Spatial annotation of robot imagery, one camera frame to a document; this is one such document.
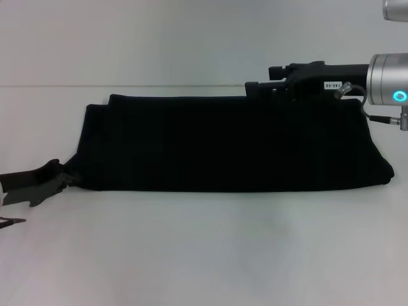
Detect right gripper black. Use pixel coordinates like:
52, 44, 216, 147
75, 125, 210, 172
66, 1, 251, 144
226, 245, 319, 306
244, 59, 370, 102

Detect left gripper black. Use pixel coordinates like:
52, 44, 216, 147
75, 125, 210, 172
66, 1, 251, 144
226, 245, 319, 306
0, 158, 79, 208

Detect black shirt with FREE print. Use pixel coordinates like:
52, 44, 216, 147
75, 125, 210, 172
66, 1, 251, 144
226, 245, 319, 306
65, 92, 396, 193

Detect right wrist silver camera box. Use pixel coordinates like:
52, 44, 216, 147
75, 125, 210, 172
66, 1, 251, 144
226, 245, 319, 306
381, 0, 408, 22

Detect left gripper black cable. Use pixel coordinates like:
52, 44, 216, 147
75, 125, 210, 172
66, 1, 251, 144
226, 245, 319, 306
0, 216, 27, 230

